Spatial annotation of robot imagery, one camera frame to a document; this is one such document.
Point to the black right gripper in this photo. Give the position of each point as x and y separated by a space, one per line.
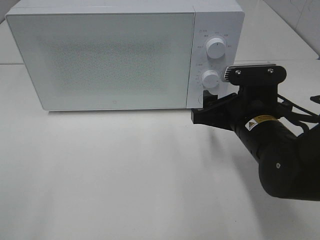
251 115

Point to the round door release button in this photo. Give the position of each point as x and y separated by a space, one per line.
200 100

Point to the white control knob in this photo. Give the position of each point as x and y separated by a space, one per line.
210 79
215 47

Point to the white microwave door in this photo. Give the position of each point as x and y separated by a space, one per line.
106 61

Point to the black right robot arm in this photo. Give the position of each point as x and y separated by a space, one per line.
285 144

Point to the white microwave oven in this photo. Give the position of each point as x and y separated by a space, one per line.
212 18

